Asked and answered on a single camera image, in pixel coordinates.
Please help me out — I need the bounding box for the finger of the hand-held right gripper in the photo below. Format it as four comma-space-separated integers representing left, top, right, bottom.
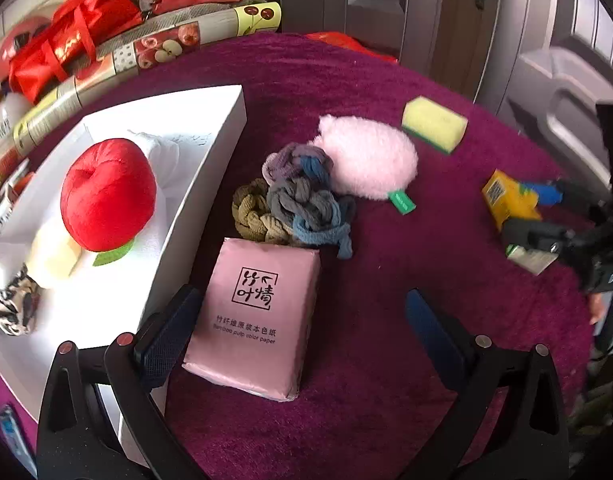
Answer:
501, 217, 580, 263
519, 179, 612, 221

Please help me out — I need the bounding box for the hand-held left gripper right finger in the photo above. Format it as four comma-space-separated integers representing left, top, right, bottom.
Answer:
405, 288, 571, 480

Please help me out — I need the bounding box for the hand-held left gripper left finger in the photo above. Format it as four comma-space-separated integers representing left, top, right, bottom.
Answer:
36, 284, 204, 480

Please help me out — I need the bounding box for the yellow snack packet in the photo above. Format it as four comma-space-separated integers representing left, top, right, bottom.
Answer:
481, 169, 560, 277

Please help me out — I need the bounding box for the pink tissue pack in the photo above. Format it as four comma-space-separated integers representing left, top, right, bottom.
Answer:
181, 237, 322, 404

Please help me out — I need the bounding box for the yellow green sponge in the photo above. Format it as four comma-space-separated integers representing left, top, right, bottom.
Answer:
401, 97, 469, 155

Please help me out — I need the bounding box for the olive braided rope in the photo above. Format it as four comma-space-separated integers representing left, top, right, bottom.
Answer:
231, 178, 300, 247

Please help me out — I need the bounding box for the blue grey braided rope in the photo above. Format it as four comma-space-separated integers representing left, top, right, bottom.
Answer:
266, 160, 358, 261

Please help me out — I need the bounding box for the pink fluffy puff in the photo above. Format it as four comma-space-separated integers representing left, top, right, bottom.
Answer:
317, 114, 420, 216

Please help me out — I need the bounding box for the purple grey braided rope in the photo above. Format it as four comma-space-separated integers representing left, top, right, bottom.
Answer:
262, 142, 335, 187

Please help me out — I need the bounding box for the white cardboard box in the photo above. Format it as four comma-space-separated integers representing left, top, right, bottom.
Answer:
0, 85, 248, 456

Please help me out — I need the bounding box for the person's right hand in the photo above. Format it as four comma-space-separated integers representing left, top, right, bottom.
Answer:
588, 287, 613, 326

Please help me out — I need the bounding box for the purple velvet blanket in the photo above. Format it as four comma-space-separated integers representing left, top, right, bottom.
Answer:
0, 32, 607, 480

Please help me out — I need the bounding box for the grey metal door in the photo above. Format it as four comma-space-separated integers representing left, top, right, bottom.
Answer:
479, 0, 613, 188

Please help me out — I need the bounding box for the cream foam block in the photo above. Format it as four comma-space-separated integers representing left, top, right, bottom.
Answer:
24, 220, 95, 289

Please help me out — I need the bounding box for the leopard print scrunchie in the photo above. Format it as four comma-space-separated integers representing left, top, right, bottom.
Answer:
0, 262, 43, 339

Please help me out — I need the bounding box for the red apple plush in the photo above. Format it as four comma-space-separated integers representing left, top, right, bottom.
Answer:
60, 138, 158, 267

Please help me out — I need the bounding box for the blue white tube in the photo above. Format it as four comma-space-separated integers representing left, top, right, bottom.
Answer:
0, 404, 38, 479

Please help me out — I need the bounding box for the white tissue paper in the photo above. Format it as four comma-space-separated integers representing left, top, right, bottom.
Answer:
129, 130, 214, 181

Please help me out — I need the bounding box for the red plastic bag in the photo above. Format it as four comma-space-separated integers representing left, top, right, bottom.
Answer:
305, 31, 400, 64

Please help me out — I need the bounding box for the brown panelled door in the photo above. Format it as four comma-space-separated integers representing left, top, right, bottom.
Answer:
281, 0, 448, 62

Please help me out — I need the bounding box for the white plastic bottle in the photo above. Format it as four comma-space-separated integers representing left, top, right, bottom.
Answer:
0, 92, 33, 144

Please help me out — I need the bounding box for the fruit print roll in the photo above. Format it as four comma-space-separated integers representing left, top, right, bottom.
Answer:
11, 2, 282, 159

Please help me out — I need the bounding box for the red tote bag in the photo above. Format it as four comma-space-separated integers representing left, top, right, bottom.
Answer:
9, 0, 143, 104

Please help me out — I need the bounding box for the red round object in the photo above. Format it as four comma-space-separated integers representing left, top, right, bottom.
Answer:
0, 16, 53, 84

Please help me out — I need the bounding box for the wooden door frame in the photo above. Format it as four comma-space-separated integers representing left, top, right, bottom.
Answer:
431, 0, 508, 102

